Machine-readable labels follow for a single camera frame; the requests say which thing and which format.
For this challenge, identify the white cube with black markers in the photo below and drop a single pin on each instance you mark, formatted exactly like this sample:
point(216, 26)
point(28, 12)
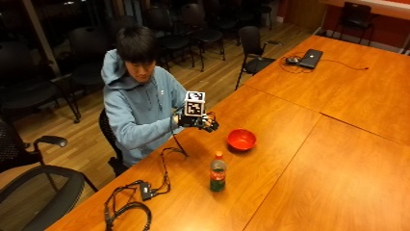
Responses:
point(195, 107)

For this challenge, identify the red bowl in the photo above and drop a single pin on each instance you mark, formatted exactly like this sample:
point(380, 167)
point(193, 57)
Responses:
point(241, 139)

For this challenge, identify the plastic bottle with red label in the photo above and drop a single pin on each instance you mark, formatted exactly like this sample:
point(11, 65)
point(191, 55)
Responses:
point(217, 174)

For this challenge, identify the the person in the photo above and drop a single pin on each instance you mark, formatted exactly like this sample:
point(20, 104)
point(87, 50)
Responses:
point(136, 106)

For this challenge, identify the black chair under the person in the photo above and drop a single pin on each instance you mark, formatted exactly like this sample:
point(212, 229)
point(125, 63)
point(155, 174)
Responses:
point(109, 134)

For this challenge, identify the small black hub box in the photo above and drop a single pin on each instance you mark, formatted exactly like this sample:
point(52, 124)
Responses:
point(148, 191)

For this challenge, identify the black chair with grey armrests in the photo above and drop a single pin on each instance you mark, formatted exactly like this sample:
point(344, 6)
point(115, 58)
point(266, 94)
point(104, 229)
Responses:
point(252, 48)

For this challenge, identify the black power adapter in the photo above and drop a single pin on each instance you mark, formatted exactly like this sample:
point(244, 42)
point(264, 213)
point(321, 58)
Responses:
point(292, 60)

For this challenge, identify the black laptop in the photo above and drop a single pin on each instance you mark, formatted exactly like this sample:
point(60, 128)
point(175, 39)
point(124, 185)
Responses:
point(310, 58)

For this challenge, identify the row of black chairs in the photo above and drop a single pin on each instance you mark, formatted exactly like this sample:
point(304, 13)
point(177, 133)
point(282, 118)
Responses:
point(89, 48)

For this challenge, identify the black chair with curved armrest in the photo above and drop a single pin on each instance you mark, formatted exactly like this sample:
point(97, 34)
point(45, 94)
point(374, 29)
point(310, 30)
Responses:
point(64, 195)

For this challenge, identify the black mesh chair with armrest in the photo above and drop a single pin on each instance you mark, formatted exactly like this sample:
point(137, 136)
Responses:
point(12, 147)

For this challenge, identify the white topped counter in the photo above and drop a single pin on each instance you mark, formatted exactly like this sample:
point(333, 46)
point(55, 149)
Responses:
point(376, 6)

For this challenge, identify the black chair by red wall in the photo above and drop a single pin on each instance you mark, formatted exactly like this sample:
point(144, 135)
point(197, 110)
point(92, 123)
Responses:
point(356, 17)

